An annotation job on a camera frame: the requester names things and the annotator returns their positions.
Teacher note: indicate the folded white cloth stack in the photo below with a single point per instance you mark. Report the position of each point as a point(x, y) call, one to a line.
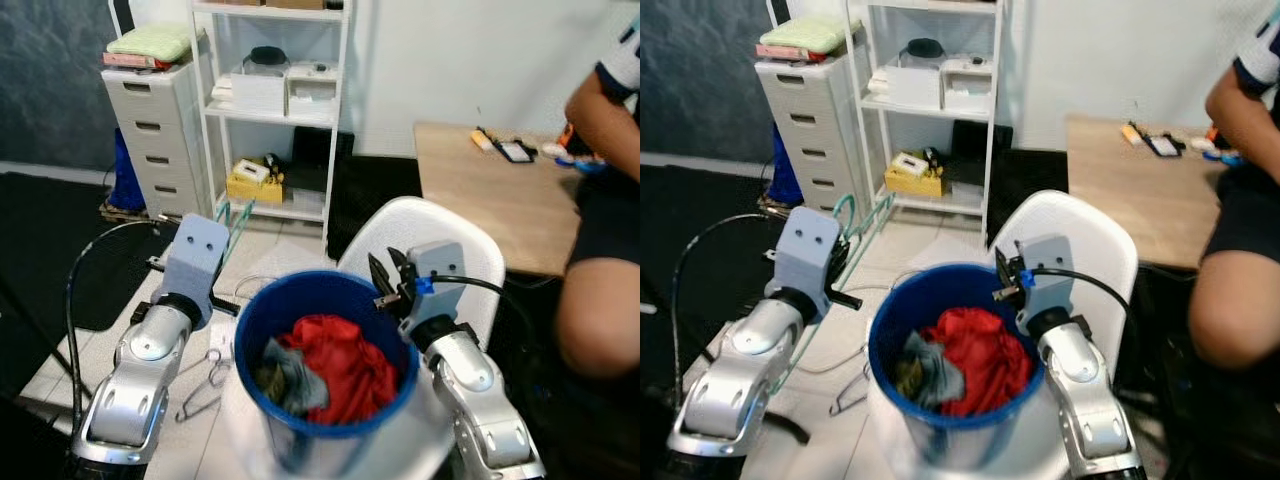
point(222, 92)

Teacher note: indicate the white metal shelf rack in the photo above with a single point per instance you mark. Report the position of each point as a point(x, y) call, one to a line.
point(270, 120)

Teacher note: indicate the light wooden table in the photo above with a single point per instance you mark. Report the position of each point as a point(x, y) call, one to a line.
point(500, 210)

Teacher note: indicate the grey olive crumpled garment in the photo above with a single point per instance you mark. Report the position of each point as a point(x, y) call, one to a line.
point(290, 385)

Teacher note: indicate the blue plastic bucket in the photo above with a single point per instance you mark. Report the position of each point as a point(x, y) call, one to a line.
point(300, 295)

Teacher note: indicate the small white device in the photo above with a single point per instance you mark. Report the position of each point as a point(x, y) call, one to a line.
point(555, 151)

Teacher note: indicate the seated person black shorts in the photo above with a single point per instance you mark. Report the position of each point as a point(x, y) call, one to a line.
point(600, 310)

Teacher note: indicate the black phone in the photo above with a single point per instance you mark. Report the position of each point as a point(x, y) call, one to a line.
point(518, 151)

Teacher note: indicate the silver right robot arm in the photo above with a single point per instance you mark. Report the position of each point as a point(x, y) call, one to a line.
point(1085, 390)
point(470, 390)

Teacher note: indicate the blue round object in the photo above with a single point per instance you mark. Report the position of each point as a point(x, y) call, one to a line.
point(590, 166)

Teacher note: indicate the red flat book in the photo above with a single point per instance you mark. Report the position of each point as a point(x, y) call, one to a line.
point(125, 61)

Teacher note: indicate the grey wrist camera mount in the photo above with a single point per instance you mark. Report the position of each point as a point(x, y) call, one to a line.
point(195, 260)
point(805, 255)
point(1050, 290)
point(440, 290)

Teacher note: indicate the red crumpled garment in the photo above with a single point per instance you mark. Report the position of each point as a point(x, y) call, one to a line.
point(345, 370)

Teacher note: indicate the small wooden pallet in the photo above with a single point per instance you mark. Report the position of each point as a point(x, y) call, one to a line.
point(125, 210)

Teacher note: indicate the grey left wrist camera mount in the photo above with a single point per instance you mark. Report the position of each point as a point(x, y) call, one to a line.
point(195, 260)
point(805, 255)

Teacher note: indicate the blue bag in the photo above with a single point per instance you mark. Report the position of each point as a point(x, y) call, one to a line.
point(127, 180)

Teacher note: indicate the white plastic drawer unit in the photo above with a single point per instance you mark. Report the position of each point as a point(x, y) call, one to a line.
point(150, 120)

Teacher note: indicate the white box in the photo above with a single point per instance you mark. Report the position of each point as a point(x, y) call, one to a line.
point(312, 92)

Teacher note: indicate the small orange object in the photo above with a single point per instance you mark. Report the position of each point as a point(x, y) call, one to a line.
point(565, 135)

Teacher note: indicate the yellow box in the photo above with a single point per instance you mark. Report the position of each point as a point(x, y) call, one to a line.
point(250, 190)

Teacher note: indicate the green folded towel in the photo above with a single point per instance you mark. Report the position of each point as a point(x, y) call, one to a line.
point(150, 42)

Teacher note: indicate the yellow orange marker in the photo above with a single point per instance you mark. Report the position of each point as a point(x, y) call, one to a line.
point(483, 140)

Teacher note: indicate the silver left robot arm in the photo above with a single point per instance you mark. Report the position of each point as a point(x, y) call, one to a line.
point(135, 390)
point(730, 390)

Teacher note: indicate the white container black lid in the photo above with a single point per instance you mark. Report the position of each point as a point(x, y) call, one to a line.
point(258, 92)

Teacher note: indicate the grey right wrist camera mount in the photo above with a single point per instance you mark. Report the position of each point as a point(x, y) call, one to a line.
point(440, 290)
point(1050, 290)

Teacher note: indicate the white chair wooden legs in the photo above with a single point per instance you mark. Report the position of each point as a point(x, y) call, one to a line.
point(440, 220)

